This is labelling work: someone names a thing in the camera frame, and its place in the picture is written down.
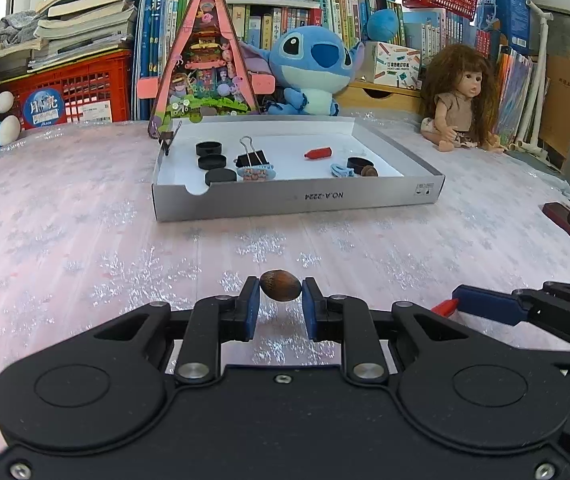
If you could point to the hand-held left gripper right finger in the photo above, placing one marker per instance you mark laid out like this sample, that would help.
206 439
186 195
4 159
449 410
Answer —
310 310

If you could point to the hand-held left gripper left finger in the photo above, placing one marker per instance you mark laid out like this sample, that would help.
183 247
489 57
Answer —
251 307

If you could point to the brown hazelnut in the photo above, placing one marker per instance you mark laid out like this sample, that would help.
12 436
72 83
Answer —
280 286
371 171

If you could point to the red plastic piece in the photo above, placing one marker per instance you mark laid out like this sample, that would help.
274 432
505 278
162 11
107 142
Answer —
446 307
319 153

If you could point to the beaded hair clip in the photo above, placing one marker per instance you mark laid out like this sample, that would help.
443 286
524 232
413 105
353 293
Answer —
257 174

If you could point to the small black bottle cap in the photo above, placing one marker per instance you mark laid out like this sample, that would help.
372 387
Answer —
208 149
212 162
221 177

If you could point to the light blue hair clip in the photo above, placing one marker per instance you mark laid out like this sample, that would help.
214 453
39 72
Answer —
342 170

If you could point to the large black binder clip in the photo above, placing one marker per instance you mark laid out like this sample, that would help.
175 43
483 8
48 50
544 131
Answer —
252 159

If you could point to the large black jar lid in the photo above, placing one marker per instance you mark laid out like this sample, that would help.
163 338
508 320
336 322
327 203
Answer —
357 162

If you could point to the white cardboard box tray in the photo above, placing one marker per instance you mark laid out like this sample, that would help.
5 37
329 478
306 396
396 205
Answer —
285 140

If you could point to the small black binder clip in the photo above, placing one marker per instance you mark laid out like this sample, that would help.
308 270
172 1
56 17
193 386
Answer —
167 140

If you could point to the brown cardboard sheet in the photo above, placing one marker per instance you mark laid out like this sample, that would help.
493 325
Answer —
565 105

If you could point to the pink snowflake tablecloth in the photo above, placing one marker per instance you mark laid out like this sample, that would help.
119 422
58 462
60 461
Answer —
65 220

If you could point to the row of colourful thin booklets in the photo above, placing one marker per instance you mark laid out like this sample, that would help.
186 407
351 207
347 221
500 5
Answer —
512 95

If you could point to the brown haired doll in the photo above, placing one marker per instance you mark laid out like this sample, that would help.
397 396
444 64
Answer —
460 95

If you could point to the white plastic pipe rack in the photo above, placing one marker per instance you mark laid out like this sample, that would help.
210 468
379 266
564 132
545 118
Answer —
537 85

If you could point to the wooden drawer box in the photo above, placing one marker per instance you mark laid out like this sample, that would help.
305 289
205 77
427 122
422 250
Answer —
380 100

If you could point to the pink triangular toy house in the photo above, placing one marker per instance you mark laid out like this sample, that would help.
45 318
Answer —
207 70

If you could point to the blue alien plush toy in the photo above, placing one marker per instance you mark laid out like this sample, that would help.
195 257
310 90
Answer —
310 65

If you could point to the white printed cardboard box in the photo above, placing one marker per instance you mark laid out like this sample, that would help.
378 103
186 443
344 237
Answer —
395 67

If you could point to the row of white spined books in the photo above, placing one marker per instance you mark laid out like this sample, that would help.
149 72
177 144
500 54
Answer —
440 30

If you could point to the red plastic crate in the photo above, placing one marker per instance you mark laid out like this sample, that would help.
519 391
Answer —
85 85

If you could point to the row of thin blue books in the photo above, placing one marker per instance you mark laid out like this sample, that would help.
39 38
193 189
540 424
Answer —
152 45

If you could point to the row of upright books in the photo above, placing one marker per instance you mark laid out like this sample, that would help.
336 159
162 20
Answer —
265 25

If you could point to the blue cardboard box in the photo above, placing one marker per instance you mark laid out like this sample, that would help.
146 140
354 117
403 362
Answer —
512 15

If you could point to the blue and white plush toy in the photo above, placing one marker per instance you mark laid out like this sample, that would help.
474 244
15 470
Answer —
382 25

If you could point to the stack of worn books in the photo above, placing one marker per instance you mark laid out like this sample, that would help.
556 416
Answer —
90 15

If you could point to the grey knitted cloth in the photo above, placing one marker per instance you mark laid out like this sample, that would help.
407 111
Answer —
15 27

